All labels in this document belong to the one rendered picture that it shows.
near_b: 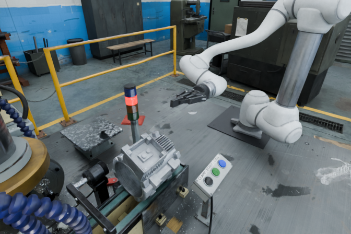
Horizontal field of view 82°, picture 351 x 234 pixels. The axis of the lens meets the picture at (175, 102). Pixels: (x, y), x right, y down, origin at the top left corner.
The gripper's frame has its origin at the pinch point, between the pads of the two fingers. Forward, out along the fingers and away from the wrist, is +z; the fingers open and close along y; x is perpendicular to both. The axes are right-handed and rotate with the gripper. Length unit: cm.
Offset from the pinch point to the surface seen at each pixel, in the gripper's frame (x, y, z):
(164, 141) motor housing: 14.9, 1.0, 7.7
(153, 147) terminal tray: 14.4, 1.4, 14.5
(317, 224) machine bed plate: 40, 60, -21
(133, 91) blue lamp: 3.4, -27.1, -1.1
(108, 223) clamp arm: 25.7, 7.4, 39.0
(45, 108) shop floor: 117, -291, -53
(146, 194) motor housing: 26.2, 7.5, 23.6
